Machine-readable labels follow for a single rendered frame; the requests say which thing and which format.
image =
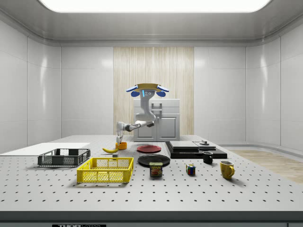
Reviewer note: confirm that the white board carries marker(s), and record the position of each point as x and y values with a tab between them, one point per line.
42	147

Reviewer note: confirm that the yellow mug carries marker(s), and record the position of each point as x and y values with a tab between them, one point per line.
226	171

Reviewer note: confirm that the red plate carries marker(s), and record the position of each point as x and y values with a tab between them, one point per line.
149	149

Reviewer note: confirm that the white cabinet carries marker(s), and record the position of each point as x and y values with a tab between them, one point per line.
168	125

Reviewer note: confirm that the black plate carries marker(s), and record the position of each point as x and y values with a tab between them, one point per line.
154	159

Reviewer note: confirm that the black mug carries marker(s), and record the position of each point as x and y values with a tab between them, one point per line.
207	158

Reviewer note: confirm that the yellow bowl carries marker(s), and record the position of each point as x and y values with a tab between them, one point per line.
122	146

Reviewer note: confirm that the puzzle cube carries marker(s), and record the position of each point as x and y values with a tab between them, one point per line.
190	169

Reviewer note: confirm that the yellow basket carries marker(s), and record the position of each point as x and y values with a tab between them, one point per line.
104	176

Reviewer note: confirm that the banana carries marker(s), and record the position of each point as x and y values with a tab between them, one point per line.
110	150

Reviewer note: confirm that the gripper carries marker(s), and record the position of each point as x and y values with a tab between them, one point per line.
119	139

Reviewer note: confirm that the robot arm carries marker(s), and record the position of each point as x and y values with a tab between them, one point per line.
145	108

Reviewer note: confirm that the black stove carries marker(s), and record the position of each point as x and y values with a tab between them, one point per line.
184	147

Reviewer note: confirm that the dark grey basket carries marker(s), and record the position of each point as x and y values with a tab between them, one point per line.
61	160

